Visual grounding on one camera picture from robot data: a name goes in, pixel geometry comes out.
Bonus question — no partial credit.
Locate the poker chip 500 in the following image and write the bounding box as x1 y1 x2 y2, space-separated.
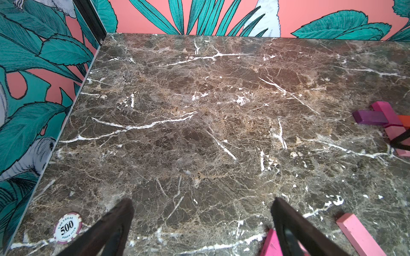
53 212 83 244

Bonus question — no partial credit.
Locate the red block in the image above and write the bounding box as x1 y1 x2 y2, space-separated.
398 115 410 130

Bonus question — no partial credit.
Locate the pink block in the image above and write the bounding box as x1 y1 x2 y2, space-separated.
336 213 386 256
384 126 410 157

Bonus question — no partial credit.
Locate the purple block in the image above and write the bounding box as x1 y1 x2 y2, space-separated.
352 110 388 125

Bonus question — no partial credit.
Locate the black left corner frame post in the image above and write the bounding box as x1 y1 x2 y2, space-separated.
73 0 107 49

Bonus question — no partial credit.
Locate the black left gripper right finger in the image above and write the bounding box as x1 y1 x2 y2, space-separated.
271 197 347 256

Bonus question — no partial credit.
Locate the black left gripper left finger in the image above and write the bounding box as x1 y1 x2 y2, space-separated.
59 198 134 256

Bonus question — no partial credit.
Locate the pink block top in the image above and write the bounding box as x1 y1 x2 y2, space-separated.
336 213 386 256

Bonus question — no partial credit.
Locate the magenta block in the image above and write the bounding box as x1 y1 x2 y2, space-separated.
371 101 403 128
259 228 310 256

